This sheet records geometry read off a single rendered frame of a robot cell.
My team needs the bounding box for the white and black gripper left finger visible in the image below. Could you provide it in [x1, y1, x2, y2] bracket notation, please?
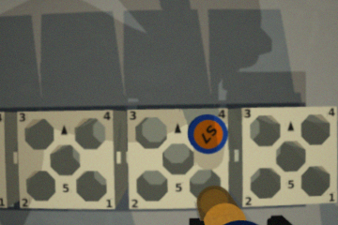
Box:
[190, 218, 205, 225]

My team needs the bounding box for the beige bucket adapter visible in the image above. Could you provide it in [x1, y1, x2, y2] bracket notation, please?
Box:
[0, 112, 20, 207]
[127, 108, 229, 209]
[17, 110, 128, 209]
[228, 107, 337, 207]

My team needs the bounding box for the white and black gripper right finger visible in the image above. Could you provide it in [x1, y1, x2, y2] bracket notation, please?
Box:
[267, 216, 292, 225]

